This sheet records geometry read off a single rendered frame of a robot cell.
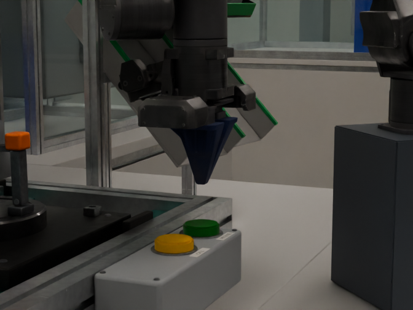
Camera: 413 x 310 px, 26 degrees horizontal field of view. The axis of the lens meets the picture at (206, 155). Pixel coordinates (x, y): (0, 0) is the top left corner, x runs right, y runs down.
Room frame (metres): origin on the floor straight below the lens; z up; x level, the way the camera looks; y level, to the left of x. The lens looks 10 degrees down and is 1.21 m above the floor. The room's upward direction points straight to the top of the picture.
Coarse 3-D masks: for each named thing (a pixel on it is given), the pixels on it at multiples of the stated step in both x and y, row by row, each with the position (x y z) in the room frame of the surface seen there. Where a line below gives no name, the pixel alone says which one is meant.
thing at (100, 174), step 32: (96, 0) 1.24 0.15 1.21; (0, 32) 1.32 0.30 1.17; (96, 32) 1.24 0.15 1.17; (0, 64) 1.31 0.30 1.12; (96, 64) 1.24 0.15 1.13; (0, 96) 1.31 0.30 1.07; (96, 96) 1.23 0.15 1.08; (96, 128) 1.23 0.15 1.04; (96, 160) 1.23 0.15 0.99; (192, 192) 1.54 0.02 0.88
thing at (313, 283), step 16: (320, 256) 1.21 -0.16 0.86; (304, 272) 1.14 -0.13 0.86; (320, 272) 1.14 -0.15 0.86; (288, 288) 1.07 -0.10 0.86; (304, 288) 1.07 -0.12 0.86; (320, 288) 1.07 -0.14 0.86; (336, 288) 1.07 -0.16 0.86; (272, 304) 1.01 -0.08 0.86; (288, 304) 1.01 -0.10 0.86; (304, 304) 1.01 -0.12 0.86; (320, 304) 1.01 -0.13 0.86; (336, 304) 1.01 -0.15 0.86; (352, 304) 1.01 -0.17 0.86; (368, 304) 1.01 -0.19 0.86
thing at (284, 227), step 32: (224, 192) 1.64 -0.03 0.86; (256, 192) 1.64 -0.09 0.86; (288, 192) 1.64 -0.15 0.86; (320, 192) 1.64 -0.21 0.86; (256, 224) 1.40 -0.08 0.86; (288, 224) 1.40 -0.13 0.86; (320, 224) 1.40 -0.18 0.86; (256, 256) 1.21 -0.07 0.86; (288, 256) 1.21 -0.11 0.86; (256, 288) 1.06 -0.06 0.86
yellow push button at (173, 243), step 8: (160, 240) 0.88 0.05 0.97; (168, 240) 0.88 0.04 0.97; (176, 240) 0.88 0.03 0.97; (184, 240) 0.88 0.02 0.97; (192, 240) 0.88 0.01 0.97; (160, 248) 0.87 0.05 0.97; (168, 248) 0.87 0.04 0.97; (176, 248) 0.87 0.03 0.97; (184, 248) 0.87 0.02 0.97; (192, 248) 0.88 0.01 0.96
